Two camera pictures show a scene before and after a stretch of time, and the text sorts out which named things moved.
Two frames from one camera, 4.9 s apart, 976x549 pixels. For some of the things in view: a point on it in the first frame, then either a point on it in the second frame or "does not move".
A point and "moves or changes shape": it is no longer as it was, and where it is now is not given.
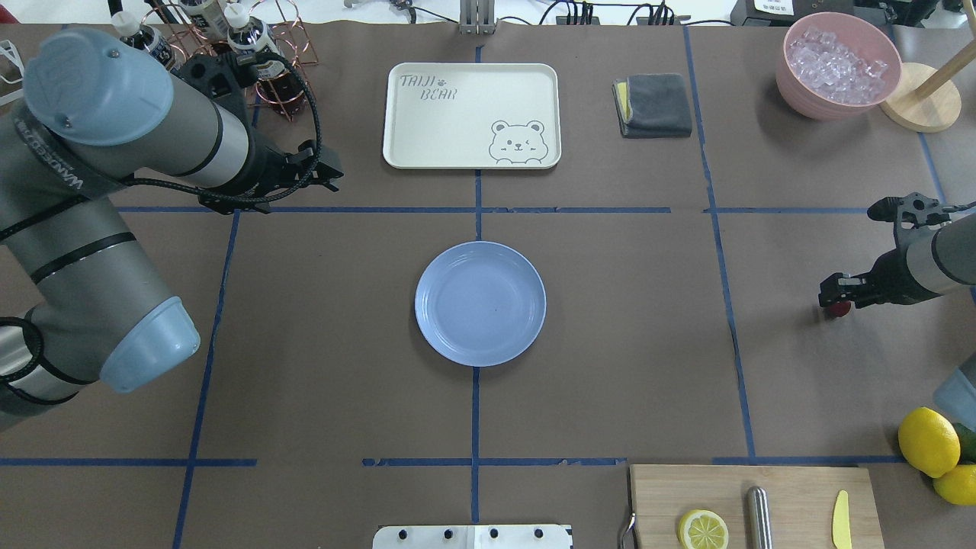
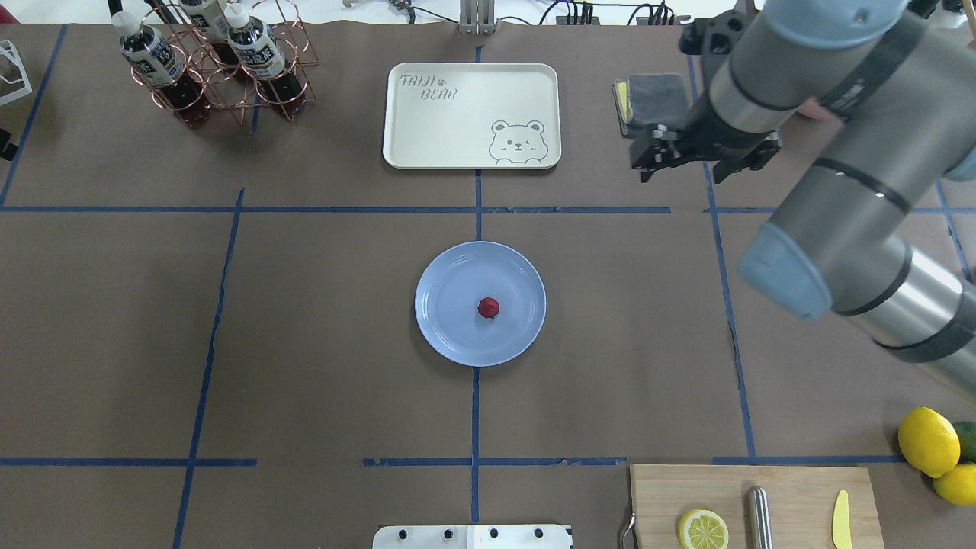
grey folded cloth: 653,105 does not move
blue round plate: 480,303 does not move
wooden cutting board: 803,503 does not move
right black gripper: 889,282 to 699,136
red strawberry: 840,309 moves or changes shape
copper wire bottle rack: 273,36 does not move
